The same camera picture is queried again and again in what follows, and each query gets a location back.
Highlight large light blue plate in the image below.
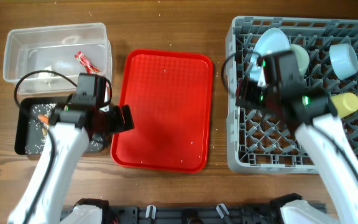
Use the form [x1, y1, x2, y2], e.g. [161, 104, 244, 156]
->
[249, 28, 290, 81]

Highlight yellow plastic cup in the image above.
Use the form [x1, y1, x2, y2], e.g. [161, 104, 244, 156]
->
[331, 93, 358, 118]

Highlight orange carrot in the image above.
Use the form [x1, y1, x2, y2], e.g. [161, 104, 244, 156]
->
[37, 114, 49, 126]

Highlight crumpled white tissue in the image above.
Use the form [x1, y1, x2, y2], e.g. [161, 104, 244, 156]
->
[38, 65, 55, 86]

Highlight grey dishwasher rack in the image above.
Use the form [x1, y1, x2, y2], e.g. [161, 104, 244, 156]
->
[226, 16, 358, 174]

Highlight red serving tray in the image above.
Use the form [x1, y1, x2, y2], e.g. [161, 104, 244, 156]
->
[110, 49, 214, 173]

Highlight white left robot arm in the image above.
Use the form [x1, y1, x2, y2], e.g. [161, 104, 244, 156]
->
[7, 73, 134, 223]

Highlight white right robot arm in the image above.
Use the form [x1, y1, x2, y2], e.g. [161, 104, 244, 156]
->
[233, 50, 358, 223]

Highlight black plastic bin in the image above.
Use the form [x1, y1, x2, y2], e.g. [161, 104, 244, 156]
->
[14, 97, 107, 156]

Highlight small blue bowl with food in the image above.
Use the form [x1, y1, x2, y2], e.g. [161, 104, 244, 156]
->
[329, 44, 358, 80]

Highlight red snack wrapper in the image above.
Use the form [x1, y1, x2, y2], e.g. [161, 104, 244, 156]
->
[75, 51, 101, 74]

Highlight spilled rice and food scraps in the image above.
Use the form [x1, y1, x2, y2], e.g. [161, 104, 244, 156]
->
[24, 103, 105, 155]

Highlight clear plastic bin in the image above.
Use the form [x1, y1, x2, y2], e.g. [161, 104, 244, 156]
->
[3, 22, 112, 95]

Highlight mint green bowl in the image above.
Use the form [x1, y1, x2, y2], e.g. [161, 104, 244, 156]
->
[290, 44, 310, 77]

